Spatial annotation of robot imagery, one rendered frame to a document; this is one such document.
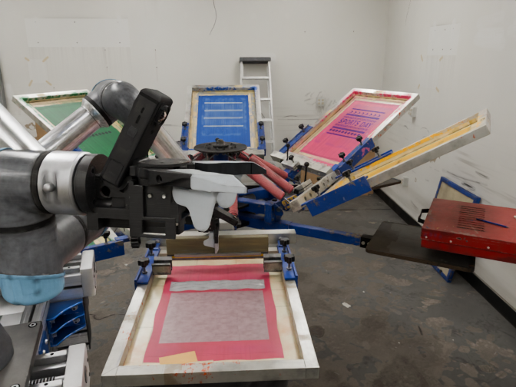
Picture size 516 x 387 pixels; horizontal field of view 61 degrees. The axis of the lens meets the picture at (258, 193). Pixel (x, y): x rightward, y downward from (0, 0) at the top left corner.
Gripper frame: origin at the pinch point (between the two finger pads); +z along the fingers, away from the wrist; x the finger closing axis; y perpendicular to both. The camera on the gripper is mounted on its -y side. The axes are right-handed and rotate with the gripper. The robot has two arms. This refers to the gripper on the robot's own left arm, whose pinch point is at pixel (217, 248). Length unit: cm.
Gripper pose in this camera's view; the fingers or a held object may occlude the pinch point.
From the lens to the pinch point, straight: 180.6
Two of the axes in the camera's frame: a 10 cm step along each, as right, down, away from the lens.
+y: -10.0, 0.2, -0.6
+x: 0.6, 3.0, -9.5
